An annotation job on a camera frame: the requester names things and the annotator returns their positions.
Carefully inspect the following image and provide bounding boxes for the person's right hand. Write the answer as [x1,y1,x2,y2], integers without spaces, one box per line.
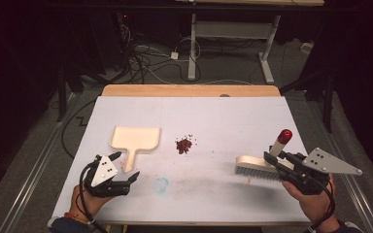
[281,174,341,232]

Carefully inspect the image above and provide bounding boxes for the black metal stand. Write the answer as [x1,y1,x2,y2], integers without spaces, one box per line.
[55,66,79,123]
[280,69,336,134]

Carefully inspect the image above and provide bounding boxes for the black floor cable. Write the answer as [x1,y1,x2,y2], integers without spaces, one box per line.
[60,98,97,160]

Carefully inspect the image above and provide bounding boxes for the tangle of floor cables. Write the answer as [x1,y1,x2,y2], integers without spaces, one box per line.
[115,23,203,85]

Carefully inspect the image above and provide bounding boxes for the white table cover sheet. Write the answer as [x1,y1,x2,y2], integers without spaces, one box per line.
[51,95,312,226]

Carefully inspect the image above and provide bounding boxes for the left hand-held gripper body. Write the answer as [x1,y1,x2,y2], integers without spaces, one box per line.
[83,154,131,198]

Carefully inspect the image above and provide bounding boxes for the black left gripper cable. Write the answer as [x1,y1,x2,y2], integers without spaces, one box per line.
[78,159,109,233]

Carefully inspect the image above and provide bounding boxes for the cream brush with red-tipped handle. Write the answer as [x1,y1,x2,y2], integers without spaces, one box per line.
[234,128,294,182]

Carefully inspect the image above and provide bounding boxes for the cream plastic dustpan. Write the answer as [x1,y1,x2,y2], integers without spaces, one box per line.
[109,125,162,174]

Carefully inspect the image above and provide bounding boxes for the wooden table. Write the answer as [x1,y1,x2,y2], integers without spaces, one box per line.
[100,83,282,98]

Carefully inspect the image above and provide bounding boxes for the red bracelet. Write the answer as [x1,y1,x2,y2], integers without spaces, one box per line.
[63,212,90,225]

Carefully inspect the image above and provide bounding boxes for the person's left hand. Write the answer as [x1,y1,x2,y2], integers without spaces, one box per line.
[69,183,118,224]

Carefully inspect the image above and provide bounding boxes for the white power strip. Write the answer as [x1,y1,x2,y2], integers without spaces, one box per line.
[300,42,315,55]

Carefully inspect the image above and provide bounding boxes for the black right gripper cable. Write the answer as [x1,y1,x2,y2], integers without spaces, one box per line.
[309,176,337,232]

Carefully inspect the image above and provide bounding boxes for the white metal desk frame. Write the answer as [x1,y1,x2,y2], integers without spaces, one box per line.
[187,13,282,85]

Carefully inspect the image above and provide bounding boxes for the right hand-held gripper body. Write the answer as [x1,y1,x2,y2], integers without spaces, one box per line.
[278,148,363,196]

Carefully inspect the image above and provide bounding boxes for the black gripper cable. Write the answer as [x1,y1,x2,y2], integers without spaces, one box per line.
[309,176,337,232]
[78,159,109,233]

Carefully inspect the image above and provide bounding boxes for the pile of red beans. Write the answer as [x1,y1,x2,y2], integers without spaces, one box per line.
[175,133,198,155]

